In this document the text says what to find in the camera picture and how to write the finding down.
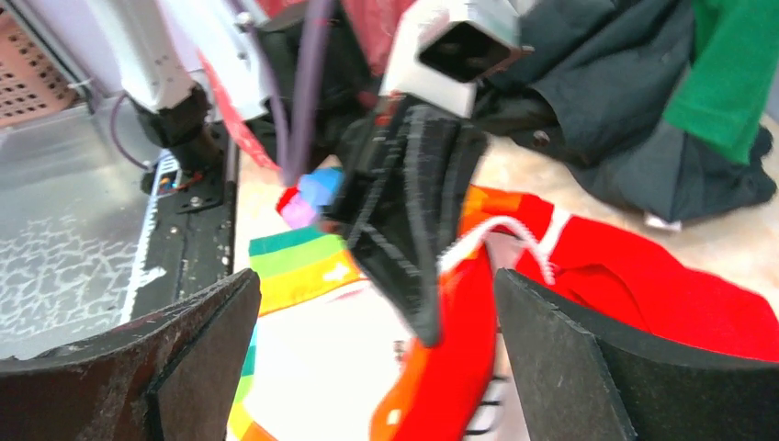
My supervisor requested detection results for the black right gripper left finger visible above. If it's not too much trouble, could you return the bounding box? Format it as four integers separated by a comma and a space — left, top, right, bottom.
1, 269, 261, 440

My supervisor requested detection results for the dark grey jacket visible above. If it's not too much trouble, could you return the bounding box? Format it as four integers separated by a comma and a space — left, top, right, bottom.
474, 1, 776, 222

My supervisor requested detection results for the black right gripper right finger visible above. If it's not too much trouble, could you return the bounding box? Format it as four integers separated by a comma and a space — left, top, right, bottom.
494, 269, 778, 440

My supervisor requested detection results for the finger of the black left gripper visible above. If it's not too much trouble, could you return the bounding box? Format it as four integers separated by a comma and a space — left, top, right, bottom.
347, 203, 442, 347

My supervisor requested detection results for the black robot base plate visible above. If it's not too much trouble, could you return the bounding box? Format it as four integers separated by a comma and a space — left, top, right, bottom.
119, 123, 238, 324

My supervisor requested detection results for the green t-shirt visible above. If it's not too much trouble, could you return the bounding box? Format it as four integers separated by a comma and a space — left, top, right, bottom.
663, 0, 778, 164

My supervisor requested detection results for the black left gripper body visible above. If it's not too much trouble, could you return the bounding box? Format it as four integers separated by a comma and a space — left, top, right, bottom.
325, 96, 487, 285

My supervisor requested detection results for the red white cartoon jacket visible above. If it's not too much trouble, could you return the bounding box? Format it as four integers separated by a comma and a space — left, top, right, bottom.
228, 186, 778, 440

